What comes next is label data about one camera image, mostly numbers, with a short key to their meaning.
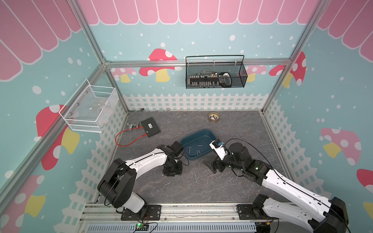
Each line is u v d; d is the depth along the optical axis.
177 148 0.72
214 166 0.66
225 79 0.90
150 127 1.08
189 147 1.00
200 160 0.94
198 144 1.00
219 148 0.63
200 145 0.98
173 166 0.73
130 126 1.09
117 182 0.43
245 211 0.75
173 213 0.76
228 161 0.63
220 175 0.87
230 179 0.85
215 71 0.94
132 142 1.03
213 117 1.16
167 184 0.83
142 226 0.73
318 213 0.41
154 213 0.74
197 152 0.96
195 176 0.87
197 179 0.85
